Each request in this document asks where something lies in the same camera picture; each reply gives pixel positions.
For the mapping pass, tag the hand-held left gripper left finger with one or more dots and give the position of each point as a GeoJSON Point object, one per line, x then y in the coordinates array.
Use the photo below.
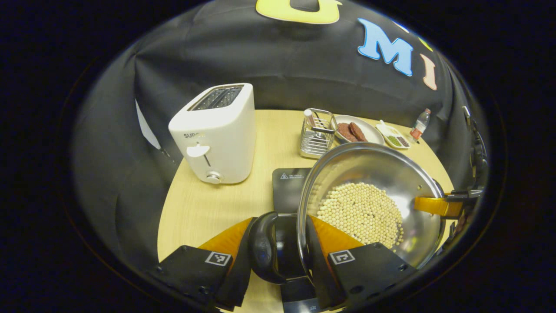
{"type": "Point", "coordinates": [239, 278]}

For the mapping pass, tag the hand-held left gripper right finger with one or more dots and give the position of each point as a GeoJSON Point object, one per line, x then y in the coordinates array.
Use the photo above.
{"type": "Point", "coordinates": [321, 269]}

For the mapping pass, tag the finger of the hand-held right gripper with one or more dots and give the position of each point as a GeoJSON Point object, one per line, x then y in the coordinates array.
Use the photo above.
{"type": "Point", "coordinates": [464, 195]}
{"type": "Point", "coordinates": [434, 206]}

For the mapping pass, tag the black induction cooktop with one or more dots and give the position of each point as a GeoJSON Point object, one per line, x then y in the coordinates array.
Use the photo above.
{"type": "Point", "coordinates": [289, 187]}

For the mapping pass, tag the large soybeans heap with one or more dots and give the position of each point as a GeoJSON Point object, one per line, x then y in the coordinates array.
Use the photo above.
{"type": "Point", "coordinates": [360, 213]}

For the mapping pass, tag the clear plastic water bottle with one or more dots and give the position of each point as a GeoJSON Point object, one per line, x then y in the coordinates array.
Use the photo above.
{"type": "Point", "coordinates": [420, 126]}

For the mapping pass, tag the dark red beans heap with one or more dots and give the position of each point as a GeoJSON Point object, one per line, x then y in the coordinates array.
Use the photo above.
{"type": "Point", "coordinates": [404, 142]}

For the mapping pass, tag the green mung beans heap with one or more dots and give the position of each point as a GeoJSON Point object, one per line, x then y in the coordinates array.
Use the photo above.
{"type": "Point", "coordinates": [394, 141]}

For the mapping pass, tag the white divided dish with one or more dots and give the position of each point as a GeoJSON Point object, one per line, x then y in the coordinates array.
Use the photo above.
{"type": "Point", "coordinates": [384, 129]}

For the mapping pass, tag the white oval plate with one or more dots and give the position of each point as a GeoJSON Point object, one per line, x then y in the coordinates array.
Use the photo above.
{"type": "Point", "coordinates": [373, 132]}

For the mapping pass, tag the brown meat patty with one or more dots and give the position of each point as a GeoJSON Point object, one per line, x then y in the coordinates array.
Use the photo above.
{"type": "Point", "coordinates": [359, 131]}
{"type": "Point", "coordinates": [344, 131]}

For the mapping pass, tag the white toaster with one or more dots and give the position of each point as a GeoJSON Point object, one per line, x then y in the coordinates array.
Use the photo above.
{"type": "Point", "coordinates": [217, 134]}

